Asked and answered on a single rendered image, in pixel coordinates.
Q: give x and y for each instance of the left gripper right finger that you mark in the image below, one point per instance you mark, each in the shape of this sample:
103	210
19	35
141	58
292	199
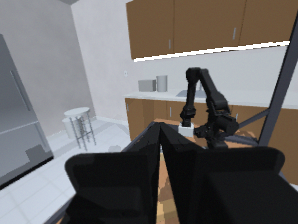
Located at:
187	163

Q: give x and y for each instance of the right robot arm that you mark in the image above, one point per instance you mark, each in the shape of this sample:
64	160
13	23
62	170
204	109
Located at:
214	100

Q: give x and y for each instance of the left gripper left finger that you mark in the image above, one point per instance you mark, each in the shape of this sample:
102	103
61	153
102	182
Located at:
132	168

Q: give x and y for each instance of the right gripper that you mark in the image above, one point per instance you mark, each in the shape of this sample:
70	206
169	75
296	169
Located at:
214	141

